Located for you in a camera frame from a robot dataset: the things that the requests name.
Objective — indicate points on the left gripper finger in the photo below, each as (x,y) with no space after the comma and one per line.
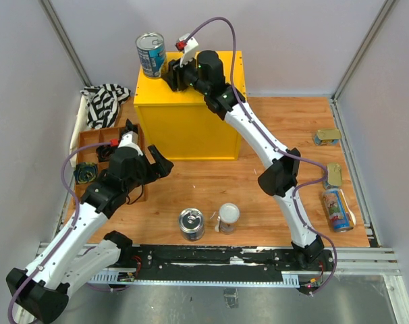
(130,127)
(161,167)

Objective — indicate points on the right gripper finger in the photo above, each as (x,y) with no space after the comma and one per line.
(174,81)
(174,68)

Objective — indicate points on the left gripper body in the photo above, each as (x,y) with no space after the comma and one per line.
(142,176)

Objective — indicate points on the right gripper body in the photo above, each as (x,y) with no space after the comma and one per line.
(190,71)

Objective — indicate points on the blue label tin can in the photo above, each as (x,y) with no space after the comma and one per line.
(152,54)

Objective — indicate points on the dark blue tin can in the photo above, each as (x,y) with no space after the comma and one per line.
(191,223)

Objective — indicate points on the white lid clear jar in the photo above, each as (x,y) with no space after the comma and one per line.
(228,215)

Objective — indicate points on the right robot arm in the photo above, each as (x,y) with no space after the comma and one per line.
(279,180)

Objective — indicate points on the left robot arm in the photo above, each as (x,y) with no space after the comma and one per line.
(44,287)

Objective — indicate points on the black rolled cloth middle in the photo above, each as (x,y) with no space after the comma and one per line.
(104,152)

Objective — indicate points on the black white striped cloth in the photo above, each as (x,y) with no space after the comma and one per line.
(103,104)

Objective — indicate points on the wooden compartment tray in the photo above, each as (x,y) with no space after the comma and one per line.
(89,155)

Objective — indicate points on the blue yellow rolled cloth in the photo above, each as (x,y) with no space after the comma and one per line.
(85,172)

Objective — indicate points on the white cloth roll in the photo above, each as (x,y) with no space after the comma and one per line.
(80,124)

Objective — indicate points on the gold rectangular tin can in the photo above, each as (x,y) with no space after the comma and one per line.
(327,137)

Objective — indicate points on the gold oval tin can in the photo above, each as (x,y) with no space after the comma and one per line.
(334,176)

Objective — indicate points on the colourful tall can lying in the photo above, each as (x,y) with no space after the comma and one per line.
(339,220)

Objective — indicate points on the white plastic spoon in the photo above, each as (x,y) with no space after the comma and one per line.
(347,208)

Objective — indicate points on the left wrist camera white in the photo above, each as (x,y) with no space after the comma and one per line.
(130,140)

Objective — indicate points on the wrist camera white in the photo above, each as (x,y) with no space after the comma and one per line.
(188,46)
(130,140)

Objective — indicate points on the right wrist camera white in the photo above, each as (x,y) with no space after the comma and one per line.
(188,46)

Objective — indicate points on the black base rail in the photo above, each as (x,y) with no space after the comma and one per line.
(216,264)

